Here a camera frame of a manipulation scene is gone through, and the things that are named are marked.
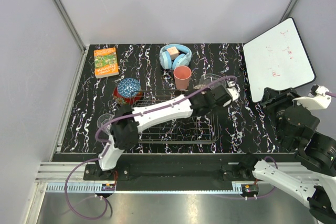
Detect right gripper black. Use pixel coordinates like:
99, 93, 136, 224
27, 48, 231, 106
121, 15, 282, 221
258, 86, 308, 146

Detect wire dish rack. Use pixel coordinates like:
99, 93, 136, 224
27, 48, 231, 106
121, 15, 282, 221
132, 89, 220, 145

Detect brown patterned ceramic bowl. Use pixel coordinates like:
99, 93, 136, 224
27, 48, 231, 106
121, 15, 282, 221
194, 84, 207, 90

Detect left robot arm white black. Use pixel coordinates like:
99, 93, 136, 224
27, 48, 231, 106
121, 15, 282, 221
95, 85, 239, 180

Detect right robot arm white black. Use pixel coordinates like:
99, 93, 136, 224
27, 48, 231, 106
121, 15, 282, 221
238, 85, 335, 223

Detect clear glass plate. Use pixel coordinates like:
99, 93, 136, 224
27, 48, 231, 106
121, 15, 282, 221
198, 73, 226, 89

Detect pink plastic cup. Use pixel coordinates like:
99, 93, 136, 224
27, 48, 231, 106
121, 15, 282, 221
173, 66, 192, 90

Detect light blue headphones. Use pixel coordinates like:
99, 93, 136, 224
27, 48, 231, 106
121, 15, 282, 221
159, 44, 192, 70

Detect small pink cube box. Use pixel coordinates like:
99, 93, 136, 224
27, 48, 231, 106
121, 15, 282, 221
166, 46, 179, 60

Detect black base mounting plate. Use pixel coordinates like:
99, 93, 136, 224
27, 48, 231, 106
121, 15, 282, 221
83, 153, 262, 192

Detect blue patterned bowl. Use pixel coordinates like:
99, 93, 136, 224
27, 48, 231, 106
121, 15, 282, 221
117, 78, 141, 98

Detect red floral lacquer bowl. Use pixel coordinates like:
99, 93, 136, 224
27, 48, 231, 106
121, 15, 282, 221
113, 87, 143, 105

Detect clear drinking glass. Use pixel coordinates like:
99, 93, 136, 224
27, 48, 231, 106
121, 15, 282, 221
97, 113, 114, 135

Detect orange green book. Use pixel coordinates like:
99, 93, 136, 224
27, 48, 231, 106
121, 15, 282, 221
94, 47, 119, 79

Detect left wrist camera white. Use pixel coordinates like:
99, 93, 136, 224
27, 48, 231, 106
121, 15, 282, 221
226, 81, 239, 102

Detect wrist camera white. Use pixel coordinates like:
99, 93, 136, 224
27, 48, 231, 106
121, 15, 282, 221
226, 81, 239, 102
293, 84, 335, 111

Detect white board black frame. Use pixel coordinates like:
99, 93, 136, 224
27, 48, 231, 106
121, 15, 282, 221
243, 18, 316, 103

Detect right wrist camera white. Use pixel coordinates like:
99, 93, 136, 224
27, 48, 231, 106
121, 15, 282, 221
293, 84, 335, 111

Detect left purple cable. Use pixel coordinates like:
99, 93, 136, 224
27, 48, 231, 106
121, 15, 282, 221
64, 76, 238, 221

